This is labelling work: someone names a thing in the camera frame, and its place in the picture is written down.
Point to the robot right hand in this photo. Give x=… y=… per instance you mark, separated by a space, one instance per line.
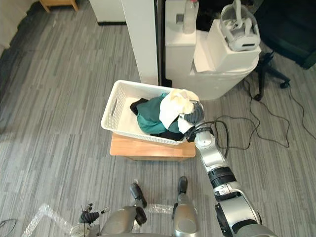
x=195 y=114

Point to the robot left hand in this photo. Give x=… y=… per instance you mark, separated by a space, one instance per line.
x=88 y=216

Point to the cream white cloth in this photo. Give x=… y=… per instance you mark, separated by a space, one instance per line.
x=172 y=108

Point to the robot right silver arm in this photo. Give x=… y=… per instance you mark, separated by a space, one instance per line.
x=223 y=182

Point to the green cloth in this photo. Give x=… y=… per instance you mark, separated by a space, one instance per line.
x=150 y=116

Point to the black cloth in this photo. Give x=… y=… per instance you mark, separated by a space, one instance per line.
x=138 y=105

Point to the white plastic laundry basket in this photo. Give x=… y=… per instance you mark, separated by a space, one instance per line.
x=118 y=106

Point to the white bed sheet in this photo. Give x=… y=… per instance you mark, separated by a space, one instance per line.
x=11 y=22

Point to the white round-edged cabinet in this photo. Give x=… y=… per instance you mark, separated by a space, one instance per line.
x=212 y=81

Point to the small wooden table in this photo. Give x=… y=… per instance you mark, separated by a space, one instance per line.
x=148 y=149

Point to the robot silver legs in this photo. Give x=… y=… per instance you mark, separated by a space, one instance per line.
x=158 y=212

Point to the white cardboard box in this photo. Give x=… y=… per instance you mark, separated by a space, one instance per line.
x=229 y=49

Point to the white tall panel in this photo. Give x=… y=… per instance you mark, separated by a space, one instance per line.
x=143 y=42

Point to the clear plastic bottle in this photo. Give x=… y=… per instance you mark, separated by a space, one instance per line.
x=190 y=17

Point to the white VR headset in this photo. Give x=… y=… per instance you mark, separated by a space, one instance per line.
x=240 y=27

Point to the black office chair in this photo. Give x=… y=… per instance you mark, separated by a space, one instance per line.
x=284 y=42

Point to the white cabinet with black base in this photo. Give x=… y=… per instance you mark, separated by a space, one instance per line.
x=108 y=12

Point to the wooden stool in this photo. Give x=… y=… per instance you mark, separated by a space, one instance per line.
x=59 y=5

